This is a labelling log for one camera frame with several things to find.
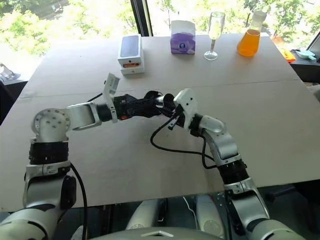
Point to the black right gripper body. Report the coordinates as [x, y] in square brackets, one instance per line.
[179, 113]

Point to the black side table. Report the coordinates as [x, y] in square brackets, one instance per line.
[306, 71]

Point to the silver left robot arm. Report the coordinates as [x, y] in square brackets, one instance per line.
[50, 122]

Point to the purple tissue box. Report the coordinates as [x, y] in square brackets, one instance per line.
[182, 40]

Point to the white phone box black lid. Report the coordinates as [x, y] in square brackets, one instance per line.
[129, 48]

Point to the dark window frame post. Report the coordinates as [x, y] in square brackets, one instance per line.
[142, 17]

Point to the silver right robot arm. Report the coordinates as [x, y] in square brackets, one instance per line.
[225, 145]

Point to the clear champagne glass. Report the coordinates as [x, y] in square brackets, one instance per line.
[215, 27]

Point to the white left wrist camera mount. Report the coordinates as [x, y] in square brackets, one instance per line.
[111, 85]

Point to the glass flask with orange liquid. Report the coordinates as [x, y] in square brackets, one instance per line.
[248, 42]

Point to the silver robot torso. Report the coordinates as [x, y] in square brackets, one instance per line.
[155, 233]

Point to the orange toy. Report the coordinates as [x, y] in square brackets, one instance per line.
[288, 55]

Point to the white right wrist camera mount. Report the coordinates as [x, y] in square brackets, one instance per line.
[186, 98]

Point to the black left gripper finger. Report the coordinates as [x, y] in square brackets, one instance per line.
[146, 102]
[147, 113]

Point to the clear plastic holder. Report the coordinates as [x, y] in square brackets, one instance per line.
[7, 72]

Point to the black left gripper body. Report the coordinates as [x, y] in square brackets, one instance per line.
[123, 105]

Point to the teal plastic tool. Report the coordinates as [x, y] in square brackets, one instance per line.
[306, 54]

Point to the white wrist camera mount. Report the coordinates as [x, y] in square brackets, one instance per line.
[186, 98]
[111, 85]

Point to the grey rounded robot leg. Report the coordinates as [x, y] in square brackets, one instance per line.
[143, 215]
[208, 215]

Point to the dark side cabinet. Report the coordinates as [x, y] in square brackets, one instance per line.
[10, 100]

